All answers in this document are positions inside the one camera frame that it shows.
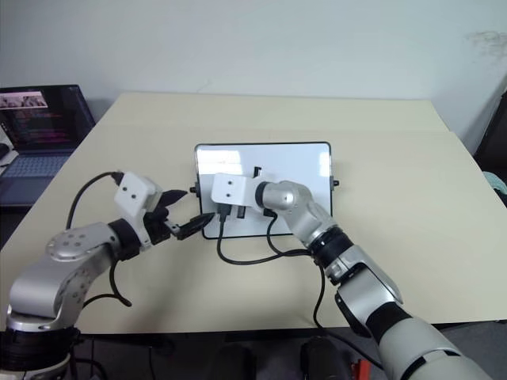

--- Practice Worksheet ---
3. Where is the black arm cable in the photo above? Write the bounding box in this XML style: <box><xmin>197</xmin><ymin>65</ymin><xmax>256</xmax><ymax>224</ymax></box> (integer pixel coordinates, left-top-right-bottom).
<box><xmin>66</xmin><ymin>170</ymin><xmax>134</xmax><ymax>308</ymax></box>
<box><xmin>215</xmin><ymin>203</ymin><xmax>386</xmax><ymax>371</ymax></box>

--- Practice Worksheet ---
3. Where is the teal cloth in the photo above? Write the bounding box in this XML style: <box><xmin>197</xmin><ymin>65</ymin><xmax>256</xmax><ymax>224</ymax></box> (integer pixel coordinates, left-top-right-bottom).
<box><xmin>483</xmin><ymin>170</ymin><xmax>507</xmax><ymax>207</ymax></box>

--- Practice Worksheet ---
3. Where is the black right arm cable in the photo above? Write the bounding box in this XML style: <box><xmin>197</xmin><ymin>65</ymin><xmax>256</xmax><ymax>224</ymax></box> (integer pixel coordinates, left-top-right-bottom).
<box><xmin>215</xmin><ymin>203</ymin><xmax>386</xmax><ymax>371</ymax></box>

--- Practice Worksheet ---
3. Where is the black-framed small whiteboard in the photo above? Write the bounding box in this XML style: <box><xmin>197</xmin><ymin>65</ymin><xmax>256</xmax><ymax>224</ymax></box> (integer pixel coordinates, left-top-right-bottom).
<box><xmin>189</xmin><ymin>141</ymin><xmax>341</xmax><ymax>241</ymax></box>

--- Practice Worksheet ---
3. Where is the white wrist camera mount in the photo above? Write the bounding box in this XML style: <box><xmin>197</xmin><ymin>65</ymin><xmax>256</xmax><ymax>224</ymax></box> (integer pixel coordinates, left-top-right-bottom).
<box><xmin>210</xmin><ymin>172</ymin><xmax>259</xmax><ymax>208</ymax></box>
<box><xmin>113</xmin><ymin>171</ymin><xmax>163</xmax><ymax>223</ymax></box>

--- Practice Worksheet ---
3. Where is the open dark laptop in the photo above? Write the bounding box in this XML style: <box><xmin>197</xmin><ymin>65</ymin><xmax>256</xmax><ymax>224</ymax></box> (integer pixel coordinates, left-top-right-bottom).
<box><xmin>0</xmin><ymin>84</ymin><xmax>97</xmax><ymax>207</ymax></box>

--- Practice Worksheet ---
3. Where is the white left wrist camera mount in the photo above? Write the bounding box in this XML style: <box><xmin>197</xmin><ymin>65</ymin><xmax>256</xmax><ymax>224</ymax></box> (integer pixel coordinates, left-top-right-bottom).
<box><xmin>113</xmin><ymin>171</ymin><xmax>163</xmax><ymax>223</ymax></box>

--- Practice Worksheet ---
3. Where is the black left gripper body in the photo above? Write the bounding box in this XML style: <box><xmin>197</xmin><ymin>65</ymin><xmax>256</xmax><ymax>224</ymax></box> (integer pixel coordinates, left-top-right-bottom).
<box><xmin>140</xmin><ymin>197</ymin><xmax>177</xmax><ymax>246</ymax></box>

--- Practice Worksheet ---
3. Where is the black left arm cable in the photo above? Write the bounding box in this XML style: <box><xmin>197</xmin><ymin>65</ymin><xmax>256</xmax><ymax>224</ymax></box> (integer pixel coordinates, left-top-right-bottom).
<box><xmin>66</xmin><ymin>170</ymin><xmax>134</xmax><ymax>308</ymax></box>

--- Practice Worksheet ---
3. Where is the dark chair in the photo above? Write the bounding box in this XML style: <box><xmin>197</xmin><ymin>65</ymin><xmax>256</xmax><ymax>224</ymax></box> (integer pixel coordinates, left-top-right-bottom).
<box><xmin>473</xmin><ymin>89</ymin><xmax>507</xmax><ymax>175</ymax></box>

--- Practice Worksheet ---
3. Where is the red object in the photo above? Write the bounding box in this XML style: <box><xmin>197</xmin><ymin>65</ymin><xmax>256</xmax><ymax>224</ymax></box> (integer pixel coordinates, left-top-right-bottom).
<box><xmin>353</xmin><ymin>348</ymin><xmax>372</xmax><ymax>380</ymax></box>

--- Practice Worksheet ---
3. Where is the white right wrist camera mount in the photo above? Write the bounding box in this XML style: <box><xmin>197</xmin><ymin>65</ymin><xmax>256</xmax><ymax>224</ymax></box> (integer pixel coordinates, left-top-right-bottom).
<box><xmin>210</xmin><ymin>172</ymin><xmax>259</xmax><ymax>208</ymax></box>

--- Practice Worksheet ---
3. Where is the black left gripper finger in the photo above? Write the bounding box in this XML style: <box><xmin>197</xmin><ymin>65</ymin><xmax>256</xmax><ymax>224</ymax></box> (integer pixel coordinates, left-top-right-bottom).
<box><xmin>157</xmin><ymin>189</ymin><xmax>189</xmax><ymax>209</ymax></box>
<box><xmin>176</xmin><ymin>212</ymin><xmax>217</xmax><ymax>241</ymax></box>

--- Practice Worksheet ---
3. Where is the dark rounded shape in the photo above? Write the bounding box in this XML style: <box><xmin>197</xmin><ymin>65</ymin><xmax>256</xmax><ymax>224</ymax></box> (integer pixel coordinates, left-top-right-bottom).
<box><xmin>299</xmin><ymin>336</ymin><xmax>342</xmax><ymax>380</ymax></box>

